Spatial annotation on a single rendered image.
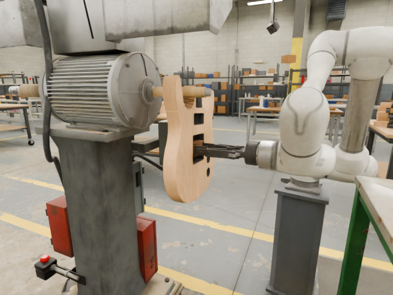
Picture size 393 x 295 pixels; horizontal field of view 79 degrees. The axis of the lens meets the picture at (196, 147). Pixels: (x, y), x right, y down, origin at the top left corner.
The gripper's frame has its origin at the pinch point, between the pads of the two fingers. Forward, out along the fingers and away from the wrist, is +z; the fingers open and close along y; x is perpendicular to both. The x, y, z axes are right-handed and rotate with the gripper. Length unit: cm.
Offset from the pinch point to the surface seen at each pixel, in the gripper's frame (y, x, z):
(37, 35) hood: -19, 37, 53
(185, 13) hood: -24.5, 34.9, -5.7
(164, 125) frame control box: 12.6, 6.2, 22.4
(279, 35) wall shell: 1069, 333, 84
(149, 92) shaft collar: -9.9, 18.7, 14.3
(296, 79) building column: 673, 100, -10
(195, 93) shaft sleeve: -9.0, 18.2, -1.7
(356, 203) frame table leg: 27, -20, -54
